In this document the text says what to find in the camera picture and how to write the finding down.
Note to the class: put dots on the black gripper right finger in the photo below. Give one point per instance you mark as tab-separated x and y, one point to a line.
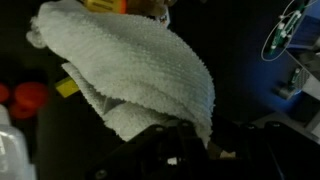
266	153

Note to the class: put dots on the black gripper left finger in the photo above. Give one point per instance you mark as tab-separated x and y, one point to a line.
150	153

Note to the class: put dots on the white terry towel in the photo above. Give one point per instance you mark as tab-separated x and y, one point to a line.
133	66

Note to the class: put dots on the yellow toy block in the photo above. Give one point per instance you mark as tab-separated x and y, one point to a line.
67	87

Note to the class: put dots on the red toy bead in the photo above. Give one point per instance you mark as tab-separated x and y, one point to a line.
31	95
3	93
20	111

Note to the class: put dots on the yellow and orange toy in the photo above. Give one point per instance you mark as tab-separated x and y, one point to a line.
105	5

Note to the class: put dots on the clear plastic bottle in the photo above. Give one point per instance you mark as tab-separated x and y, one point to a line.
13	150

